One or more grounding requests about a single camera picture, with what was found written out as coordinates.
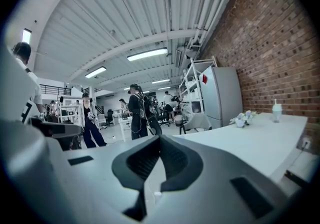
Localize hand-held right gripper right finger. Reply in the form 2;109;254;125
152;134;290;224

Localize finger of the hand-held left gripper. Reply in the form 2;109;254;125
29;117;84;139

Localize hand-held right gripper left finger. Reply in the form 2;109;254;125
62;134;160;224

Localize white desk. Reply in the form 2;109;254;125
172;112;309;185

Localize black swivel office chair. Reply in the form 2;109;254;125
157;112;171;127
104;109;115;127

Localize black balcony railing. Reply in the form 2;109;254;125
39;84;72;96

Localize white work table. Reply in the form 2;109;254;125
117;116;133;143

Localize white armchair black legs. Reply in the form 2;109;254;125
178;112;213;136

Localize black oval backpack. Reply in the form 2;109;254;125
139;92;163;136

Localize pale flower bouquet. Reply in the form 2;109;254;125
229;109;258;129

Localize white shelf rack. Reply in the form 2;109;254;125
178;55;218;116

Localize grey refrigerator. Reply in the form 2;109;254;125
198;66;244;123

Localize clear cup with straw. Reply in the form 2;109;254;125
271;98;283;124

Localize bright rectangular light panel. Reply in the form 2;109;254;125
21;27;33;45

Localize white pipe bundle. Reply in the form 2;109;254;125
189;0;241;46

